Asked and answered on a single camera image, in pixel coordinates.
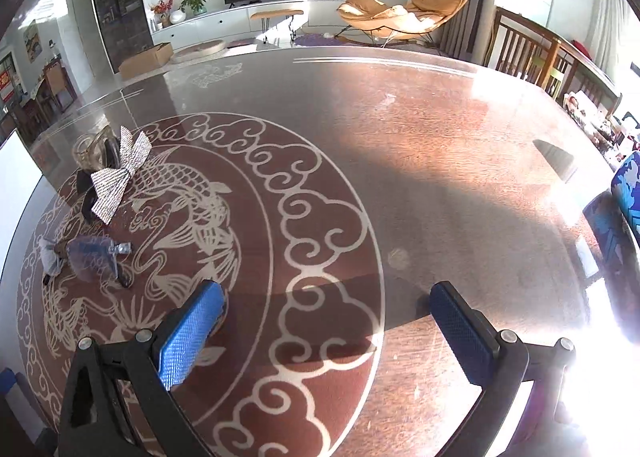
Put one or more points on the patterned wooden desk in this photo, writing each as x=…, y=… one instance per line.
x=400, y=187

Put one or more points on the round low ottoman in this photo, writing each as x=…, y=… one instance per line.
x=200, y=48

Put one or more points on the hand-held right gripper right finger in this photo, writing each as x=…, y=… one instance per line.
x=462, y=337

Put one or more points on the wooden dining chair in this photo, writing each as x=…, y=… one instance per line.
x=580, y=72
x=520, y=44

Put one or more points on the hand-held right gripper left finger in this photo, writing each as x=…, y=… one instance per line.
x=192, y=332

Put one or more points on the wooden top stool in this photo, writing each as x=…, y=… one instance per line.
x=277, y=13

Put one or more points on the red flower bouquet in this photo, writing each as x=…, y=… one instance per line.
x=162, y=7

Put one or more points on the brown cardboard box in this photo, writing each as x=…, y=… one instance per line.
x=145, y=62

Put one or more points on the orange lounge chair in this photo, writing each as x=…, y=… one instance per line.
x=380, y=12

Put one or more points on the background wooden chair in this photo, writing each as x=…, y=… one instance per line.
x=57, y=84

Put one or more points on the white round vase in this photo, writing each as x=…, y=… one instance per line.
x=177, y=16

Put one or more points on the framed landscape painting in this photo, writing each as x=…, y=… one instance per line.
x=32, y=39

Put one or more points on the white television cabinet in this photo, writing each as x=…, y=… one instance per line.
x=225, y=19

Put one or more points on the clear plastic packet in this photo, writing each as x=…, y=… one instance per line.
x=90, y=262

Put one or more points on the patterned bow hair clip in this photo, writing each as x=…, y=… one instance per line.
x=112, y=187

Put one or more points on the red door poster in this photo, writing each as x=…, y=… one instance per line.
x=6, y=84

